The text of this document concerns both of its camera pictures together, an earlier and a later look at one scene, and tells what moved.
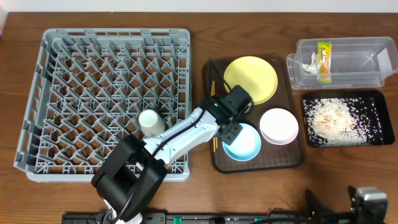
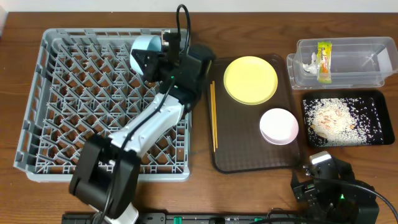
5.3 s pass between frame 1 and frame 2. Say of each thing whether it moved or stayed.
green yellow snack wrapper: stayed
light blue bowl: moved
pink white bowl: stayed
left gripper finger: moved
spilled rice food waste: stayed
